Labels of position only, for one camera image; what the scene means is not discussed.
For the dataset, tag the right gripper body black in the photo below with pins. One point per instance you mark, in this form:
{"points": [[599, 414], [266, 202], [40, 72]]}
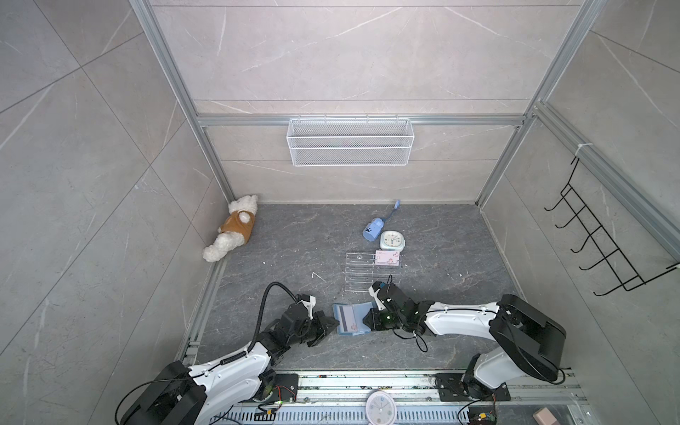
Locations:
{"points": [[390, 321]]}

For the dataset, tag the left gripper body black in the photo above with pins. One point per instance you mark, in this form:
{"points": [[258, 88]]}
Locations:
{"points": [[308, 333]]}

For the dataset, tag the blue leather card holder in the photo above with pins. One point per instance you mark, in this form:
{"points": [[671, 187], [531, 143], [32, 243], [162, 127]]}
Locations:
{"points": [[360, 311]]}

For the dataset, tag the clear acrylic organizer tray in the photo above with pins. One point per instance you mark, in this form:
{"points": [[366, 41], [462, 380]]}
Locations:
{"points": [[361, 272]]}

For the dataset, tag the pink white credit card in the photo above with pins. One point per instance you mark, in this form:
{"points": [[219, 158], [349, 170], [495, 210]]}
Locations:
{"points": [[387, 258]]}

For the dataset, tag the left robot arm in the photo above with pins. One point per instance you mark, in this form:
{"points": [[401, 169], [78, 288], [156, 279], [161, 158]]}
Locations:
{"points": [[201, 393]]}

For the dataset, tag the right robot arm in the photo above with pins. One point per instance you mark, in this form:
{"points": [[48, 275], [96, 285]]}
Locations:
{"points": [[530, 343]]}

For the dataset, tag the card with black stripe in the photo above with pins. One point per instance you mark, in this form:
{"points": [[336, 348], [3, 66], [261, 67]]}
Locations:
{"points": [[347, 320]]}

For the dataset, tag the small white round clock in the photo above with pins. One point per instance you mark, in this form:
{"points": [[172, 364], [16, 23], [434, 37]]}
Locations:
{"points": [[392, 240]]}

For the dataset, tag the blue brush tool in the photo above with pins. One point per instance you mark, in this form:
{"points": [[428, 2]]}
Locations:
{"points": [[374, 229]]}

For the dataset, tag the white clock at front edge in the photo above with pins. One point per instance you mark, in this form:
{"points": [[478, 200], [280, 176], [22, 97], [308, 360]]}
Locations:
{"points": [[381, 408]]}

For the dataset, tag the white teddy bear brown vest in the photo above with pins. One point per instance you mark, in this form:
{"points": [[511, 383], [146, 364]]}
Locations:
{"points": [[236, 230]]}

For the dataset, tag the pink block at front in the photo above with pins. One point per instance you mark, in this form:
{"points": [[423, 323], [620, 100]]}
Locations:
{"points": [[545, 417]]}

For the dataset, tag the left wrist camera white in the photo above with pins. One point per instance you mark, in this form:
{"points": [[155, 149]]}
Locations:
{"points": [[309, 303]]}

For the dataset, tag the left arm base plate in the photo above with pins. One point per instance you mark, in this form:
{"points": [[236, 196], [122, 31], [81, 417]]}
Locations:
{"points": [[276, 387]]}

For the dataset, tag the aluminium front rail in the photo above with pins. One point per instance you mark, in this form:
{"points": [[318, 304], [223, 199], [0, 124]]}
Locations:
{"points": [[403, 397]]}

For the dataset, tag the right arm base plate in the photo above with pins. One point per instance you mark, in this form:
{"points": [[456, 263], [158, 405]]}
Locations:
{"points": [[453, 387]]}

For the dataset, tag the white wire mesh basket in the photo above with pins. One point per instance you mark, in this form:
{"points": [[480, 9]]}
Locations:
{"points": [[350, 142]]}

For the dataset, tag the black wire hook rack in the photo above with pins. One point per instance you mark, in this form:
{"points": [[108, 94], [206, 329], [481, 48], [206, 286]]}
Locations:
{"points": [[596, 234]]}

